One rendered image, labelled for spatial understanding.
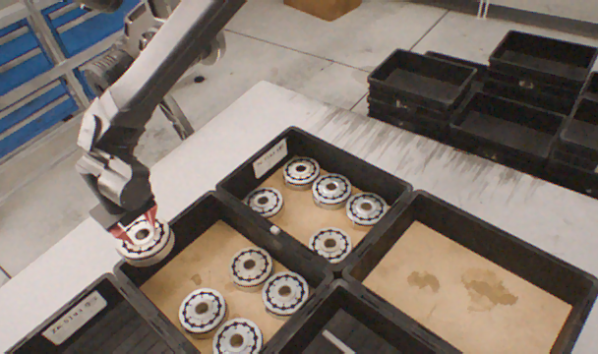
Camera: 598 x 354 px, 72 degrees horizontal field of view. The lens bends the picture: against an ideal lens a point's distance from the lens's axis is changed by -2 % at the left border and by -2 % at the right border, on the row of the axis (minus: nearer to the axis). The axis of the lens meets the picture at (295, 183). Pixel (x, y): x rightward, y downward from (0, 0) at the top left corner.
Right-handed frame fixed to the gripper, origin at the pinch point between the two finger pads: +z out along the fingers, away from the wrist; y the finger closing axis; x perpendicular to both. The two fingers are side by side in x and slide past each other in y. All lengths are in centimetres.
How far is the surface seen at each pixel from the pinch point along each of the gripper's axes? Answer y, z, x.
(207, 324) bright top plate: -1.8, 19.8, -13.7
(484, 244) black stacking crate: 50, 20, -49
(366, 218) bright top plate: 41, 20, -24
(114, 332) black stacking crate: -16.1, 22.5, 2.9
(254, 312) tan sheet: 7.2, 23.0, -18.0
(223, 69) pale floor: 147, 106, 183
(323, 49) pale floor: 209, 107, 136
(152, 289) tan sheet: -4.2, 22.6, 4.9
